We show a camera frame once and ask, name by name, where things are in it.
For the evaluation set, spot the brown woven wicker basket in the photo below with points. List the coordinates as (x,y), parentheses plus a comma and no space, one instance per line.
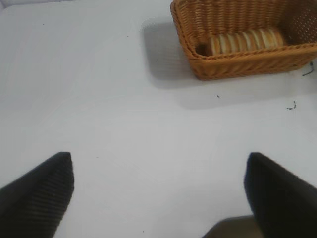
(247,64)

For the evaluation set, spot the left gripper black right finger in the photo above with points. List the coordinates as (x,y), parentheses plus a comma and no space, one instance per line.
(282,198)

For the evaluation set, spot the long striped bread loaf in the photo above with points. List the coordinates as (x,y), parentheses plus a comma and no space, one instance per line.
(247,41)

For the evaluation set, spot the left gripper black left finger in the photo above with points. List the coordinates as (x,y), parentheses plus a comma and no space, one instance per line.
(34,200)

